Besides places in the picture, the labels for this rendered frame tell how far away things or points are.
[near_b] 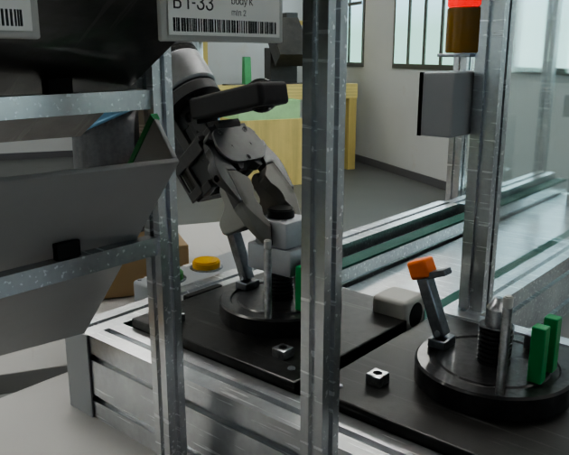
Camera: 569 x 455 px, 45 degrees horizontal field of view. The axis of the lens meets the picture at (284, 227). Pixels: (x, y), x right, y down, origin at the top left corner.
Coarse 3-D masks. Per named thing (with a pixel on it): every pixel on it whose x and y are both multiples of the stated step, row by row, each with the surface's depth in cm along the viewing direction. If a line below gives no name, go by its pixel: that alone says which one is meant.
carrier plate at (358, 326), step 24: (192, 312) 78; (216, 312) 78; (360, 312) 78; (192, 336) 72; (216, 336) 72; (240, 336) 72; (360, 336) 72; (384, 336) 73; (216, 360) 68; (240, 360) 66; (264, 360) 66; (288, 360) 66; (288, 384) 62
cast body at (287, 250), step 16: (272, 208) 75; (288, 208) 75; (272, 224) 73; (288, 224) 72; (256, 240) 75; (288, 240) 73; (256, 256) 76; (272, 256) 74; (288, 256) 73; (272, 272) 75; (288, 272) 73
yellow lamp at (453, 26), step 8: (448, 8) 76; (456, 8) 75; (464, 8) 74; (472, 8) 74; (448, 16) 76; (456, 16) 75; (464, 16) 74; (472, 16) 74; (448, 24) 76; (456, 24) 75; (464, 24) 75; (472, 24) 74; (448, 32) 76; (456, 32) 75; (464, 32) 75; (472, 32) 74; (448, 40) 76; (456, 40) 75; (464, 40) 75; (472, 40) 75; (448, 48) 77; (456, 48) 76; (464, 48) 75; (472, 48) 75
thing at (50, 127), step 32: (64, 0) 37; (96, 0) 38; (128, 0) 39; (64, 32) 41; (96, 32) 42; (128, 32) 44; (0, 64) 43; (32, 64) 44; (64, 64) 46; (96, 64) 47; (128, 64) 49; (0, 128) 54; (32, 128) 56; (64, 128) 59
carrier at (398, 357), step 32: (448, 320) 76; (480, 320) 62; (544, 320) 59; (384, 352) 68; (416, 352) 63; (448, 352) 63; (480, 352) 61; (512, 352) 63; (544, 352) 56; (352, 384) 61; (416, 384) 61; (448, 384) 57; (480, 384) 57; (512, 384) 57; (544, 384) 58; (352, 416) 58; (384, 416) 56; (416, 416) 56; (448, 416) 56; (480, 416) 56; (512, 416) 55; (544, 416) 56; (448, 448) 52; (480, 448) 51; (512, 448) 51; (544, 448) 51
